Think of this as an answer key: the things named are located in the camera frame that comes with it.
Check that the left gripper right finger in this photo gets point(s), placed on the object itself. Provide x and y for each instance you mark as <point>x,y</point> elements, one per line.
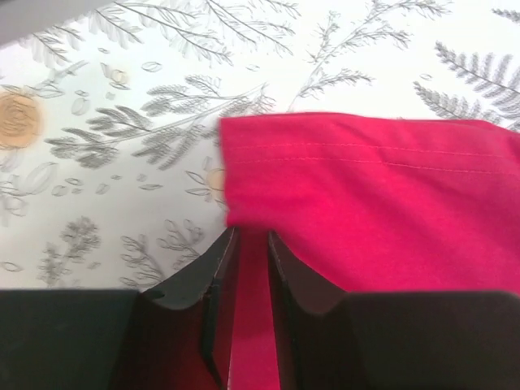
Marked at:
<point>315,343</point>

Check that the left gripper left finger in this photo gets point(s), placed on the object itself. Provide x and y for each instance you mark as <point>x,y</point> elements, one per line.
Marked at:
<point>179,335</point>

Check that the magenta t shirt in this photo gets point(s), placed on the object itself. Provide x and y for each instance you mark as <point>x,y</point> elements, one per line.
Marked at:
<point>372,205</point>

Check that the floral table mat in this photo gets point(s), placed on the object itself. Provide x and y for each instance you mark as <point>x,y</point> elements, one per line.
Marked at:
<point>110,164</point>

